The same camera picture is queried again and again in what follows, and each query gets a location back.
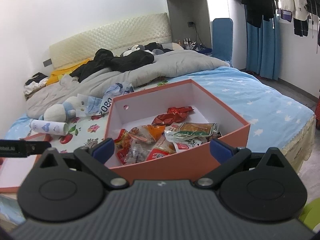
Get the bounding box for orange snack packet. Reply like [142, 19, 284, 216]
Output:
[129, 125, 165, 145]

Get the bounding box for grey duvet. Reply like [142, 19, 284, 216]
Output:
[26, 50, 229, 119]

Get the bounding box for grey wall cabinet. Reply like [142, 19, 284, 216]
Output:
[167, 0, 212, 48]

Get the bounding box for cream padded headboard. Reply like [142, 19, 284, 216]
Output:
[49, 13, 171, 69]

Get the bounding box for white spray can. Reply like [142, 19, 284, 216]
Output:
[30, 120, 68, 136]

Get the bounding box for pink box lid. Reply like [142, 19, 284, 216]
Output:
[1, 133, 52, 193]

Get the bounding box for black clothes pile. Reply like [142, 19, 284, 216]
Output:
[69, 48, 156, 83]

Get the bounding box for white blue plush toy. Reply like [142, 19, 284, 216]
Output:
[39, 96, 84, 122]

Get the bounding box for red white snack packet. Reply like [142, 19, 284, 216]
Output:
[145, 135, 176, 161]

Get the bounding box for yellow pillow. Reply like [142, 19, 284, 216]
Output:
[46, 58, 92, 86]

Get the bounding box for blue chair back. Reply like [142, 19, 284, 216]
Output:
[212, 18, 233, 62]

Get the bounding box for green bean snack packet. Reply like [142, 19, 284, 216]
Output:
[164, 122, 222, 143]

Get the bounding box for clear grey snack packet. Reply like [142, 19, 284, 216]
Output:
[125, 143, 151, 165]

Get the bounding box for blue curtain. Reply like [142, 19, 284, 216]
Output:
[246, 15, 281, 80]

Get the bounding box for folded clothes on nightstand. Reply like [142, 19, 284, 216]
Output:
[23, 72, 49, 96]

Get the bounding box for blue white plastic bag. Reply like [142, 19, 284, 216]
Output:
[75, 82, 134, 117]

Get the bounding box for pink box with white interior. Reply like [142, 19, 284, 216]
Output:
[105, 80, 250, 182]

